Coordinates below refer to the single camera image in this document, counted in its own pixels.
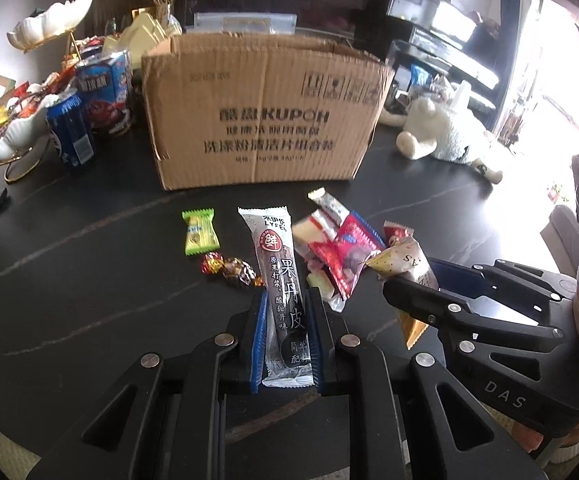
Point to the white plush toy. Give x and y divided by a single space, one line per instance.
444 130

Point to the long dark snack bar packet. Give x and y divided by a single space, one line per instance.
282 280

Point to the blue carton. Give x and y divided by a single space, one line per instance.
104 90

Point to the small red white packet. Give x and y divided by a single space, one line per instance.
397 234

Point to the pale green clear candy packet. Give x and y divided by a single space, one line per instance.
321 284

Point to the clear plastic bag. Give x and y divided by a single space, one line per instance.
244 24

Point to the brown cardboard box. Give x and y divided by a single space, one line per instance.
269 125

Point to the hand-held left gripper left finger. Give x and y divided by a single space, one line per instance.
255 347

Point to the pale gold gift box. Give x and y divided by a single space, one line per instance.
139 35

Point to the white shell tiered tray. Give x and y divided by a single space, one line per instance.
49 20

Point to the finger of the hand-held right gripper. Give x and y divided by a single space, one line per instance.
452 274
422 305

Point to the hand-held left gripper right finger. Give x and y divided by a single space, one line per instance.
318 345

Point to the blue cookie tube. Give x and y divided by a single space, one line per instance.
69 130

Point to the cream triangular snack packet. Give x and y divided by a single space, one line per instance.
404 260

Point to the blue snack packet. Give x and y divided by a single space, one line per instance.
421 76

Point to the red gold foil candy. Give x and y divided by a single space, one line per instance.
212 263

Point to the white red snack packet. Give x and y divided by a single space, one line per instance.
309 232

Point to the white packet with yellow end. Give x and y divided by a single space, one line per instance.
329 206

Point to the brown gold foil candy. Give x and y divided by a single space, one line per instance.
238 270

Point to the green candy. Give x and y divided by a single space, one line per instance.
198 235

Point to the grey chair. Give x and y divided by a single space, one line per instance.
562 232

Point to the black piano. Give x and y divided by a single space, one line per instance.
434 20

